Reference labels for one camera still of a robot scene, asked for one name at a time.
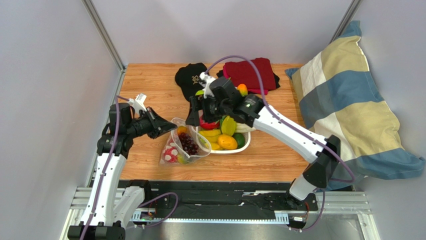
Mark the blue yellow checked pillow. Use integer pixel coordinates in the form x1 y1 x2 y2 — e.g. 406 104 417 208
286 20 426 191

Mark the yellow green star fruit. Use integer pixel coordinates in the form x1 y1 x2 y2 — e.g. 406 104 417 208
220 116 237 136

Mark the aluminium frame post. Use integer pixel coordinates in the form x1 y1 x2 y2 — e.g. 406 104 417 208
82 0 126 73
330 0 363 43

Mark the white perforated fruit basket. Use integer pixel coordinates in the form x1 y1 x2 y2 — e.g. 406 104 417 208
196 115 252 155

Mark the green apple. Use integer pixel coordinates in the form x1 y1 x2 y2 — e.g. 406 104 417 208
177 153 190 165

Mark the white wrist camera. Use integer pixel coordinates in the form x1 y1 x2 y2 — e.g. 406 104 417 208
199 72 216 99
127 93 147 116

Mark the white garlic bulb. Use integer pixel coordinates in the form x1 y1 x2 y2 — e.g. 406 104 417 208
235 123 256 133

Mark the papaya orange green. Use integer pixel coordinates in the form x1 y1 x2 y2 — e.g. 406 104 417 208
236 83 249 97

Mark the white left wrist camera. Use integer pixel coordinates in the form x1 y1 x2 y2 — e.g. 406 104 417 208
127 93 147 116

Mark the aluminium frame post left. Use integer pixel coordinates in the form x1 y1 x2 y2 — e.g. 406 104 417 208
82 0 126 73

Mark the green orange mango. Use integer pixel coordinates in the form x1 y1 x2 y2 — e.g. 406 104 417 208
232 132 246 149

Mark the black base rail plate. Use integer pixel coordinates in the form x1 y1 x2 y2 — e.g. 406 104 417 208
109 179 319 221

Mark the dark purple grape bunch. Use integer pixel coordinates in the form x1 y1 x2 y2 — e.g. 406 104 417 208
178 133 199 155

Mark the dark red folded cloth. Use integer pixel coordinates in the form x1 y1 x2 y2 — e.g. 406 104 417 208
216 57 281 95

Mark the yellow banana bunch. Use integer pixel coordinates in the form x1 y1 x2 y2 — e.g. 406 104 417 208
198 129 222 151

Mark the orange red mango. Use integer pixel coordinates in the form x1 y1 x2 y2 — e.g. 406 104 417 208
177 125 188 136

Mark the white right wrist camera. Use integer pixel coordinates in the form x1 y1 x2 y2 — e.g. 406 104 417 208
199 72 216 99

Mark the yellow orange mango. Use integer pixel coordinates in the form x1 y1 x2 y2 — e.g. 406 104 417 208
217 134 237 151

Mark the pink dragon fruit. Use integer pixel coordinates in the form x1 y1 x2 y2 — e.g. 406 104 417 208
199 116 220 130

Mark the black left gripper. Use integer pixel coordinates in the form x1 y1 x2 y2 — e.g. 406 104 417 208
126 107 177 140

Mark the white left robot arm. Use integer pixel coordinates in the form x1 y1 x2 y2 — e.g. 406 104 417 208
67 102 177 240

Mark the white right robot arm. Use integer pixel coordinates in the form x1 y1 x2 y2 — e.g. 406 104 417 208
185 72 341 201

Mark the black baseball cap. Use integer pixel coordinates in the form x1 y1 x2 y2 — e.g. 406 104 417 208
174 62 207 102

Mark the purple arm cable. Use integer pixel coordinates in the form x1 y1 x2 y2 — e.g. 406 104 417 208
204 55 357 233
78 95 179 240

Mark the aluminium frame post right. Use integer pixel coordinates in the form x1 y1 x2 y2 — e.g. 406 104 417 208
330 0 363 43

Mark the clear dotted zip bag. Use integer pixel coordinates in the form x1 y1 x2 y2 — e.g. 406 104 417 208
159 117 212 165

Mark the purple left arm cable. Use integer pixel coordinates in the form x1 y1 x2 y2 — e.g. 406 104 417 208
78 95 179 240

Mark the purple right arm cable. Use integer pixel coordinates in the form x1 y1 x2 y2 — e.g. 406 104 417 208
204 55 357 233

